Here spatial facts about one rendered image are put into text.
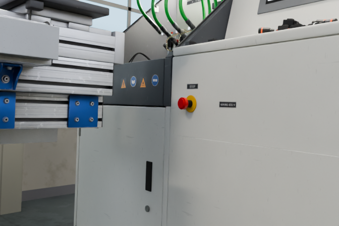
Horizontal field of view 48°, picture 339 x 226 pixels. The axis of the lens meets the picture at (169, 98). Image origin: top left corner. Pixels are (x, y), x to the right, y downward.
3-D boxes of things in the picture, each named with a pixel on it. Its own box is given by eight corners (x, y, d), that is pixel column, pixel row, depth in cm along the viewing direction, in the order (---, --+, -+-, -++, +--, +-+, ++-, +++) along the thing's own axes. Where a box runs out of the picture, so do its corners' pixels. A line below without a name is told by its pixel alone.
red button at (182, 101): (174, 111, 112) (175, 94, 112) (184, 112, 115) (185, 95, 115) (185, 112, 108) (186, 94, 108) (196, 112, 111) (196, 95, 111)
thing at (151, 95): (81, 103, 173) (82, 68, 173) (90, 103, 176) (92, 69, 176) (162, 106, 124) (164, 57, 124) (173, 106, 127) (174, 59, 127)
